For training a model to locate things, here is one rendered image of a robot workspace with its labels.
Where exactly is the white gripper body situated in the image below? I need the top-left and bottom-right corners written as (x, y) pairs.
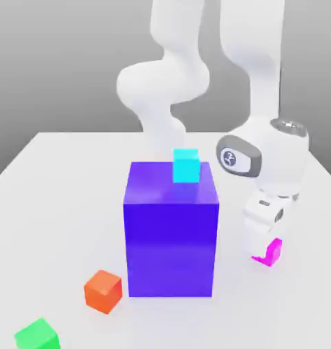
top-left (243, 217), bottom-right (283, 260)

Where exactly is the small magenta cube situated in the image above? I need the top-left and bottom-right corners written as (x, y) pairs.
top-left (250, 237), bottom-right (283, 268)

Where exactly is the small cyan cube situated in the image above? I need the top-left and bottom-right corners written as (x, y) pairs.
top-left (172, 148), bottom-right (201, 184)

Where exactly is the small orange cube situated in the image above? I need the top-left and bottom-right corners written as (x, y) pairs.
top-left (83, 269), bottom-right (124, 315)

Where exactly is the small green cube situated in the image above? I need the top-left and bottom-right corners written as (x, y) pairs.
top-left (14, 317), bottom-right (61, 349)

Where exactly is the large purple box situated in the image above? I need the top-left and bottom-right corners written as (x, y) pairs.
top-left (122, 161), bottom-right (220, 299)

